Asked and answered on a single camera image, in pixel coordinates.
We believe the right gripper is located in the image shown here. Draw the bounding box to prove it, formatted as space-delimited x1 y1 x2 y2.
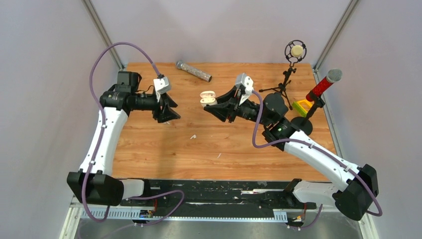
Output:
204 87 271 127

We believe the white earbuds charging case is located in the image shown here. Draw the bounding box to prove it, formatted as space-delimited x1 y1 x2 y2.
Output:
200 91 217 107

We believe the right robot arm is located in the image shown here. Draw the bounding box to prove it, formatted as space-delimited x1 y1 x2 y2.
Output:
200 87 383 221

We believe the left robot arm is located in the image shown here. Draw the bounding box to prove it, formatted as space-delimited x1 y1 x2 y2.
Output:
67 71 180 206

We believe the silver glitter microphone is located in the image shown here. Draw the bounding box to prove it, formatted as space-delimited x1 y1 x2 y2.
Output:
175 60 212 82

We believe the yellow green toy block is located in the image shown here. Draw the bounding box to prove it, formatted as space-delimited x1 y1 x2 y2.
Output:
292 99 313 117

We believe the black round-base microphone stand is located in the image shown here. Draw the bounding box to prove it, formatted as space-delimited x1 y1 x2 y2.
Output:
291 96 325 135

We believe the black tripod microphone stand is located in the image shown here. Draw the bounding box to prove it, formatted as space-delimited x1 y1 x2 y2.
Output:
258 39 307 110

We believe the red glitter microphone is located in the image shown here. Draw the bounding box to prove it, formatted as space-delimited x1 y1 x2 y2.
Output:
306 68 343 102

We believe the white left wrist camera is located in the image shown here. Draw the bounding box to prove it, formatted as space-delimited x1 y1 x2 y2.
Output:
153 77 172 102

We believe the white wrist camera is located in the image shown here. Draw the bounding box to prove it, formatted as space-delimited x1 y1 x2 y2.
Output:
235 73 254 105
153 77 172 102

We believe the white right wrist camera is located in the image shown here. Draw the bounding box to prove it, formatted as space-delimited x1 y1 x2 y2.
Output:
235 73 254 105

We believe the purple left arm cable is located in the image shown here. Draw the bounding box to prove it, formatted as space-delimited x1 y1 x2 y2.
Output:
81 42 162 223

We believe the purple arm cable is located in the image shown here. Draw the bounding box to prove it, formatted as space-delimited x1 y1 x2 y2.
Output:
81 42 162 223
250 90 383 231

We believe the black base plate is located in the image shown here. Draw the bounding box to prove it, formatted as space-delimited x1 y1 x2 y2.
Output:
112 179 334 219

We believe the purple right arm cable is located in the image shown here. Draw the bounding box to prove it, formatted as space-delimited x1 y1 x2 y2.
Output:
250 90 383 231

